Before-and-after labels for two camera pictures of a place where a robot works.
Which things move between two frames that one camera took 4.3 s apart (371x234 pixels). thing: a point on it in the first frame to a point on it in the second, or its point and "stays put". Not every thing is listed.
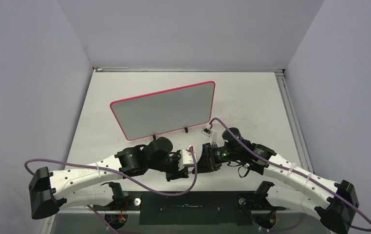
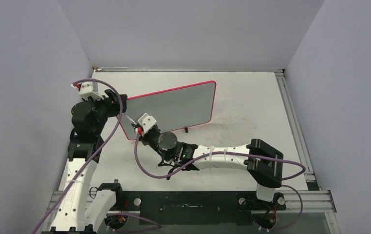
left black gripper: x=176 y=173 to x=112 y=102
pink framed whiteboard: x=165 y=111 stays put
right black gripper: x=207 y=163 to x=142 y=139
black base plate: x=160 y=207 stays put
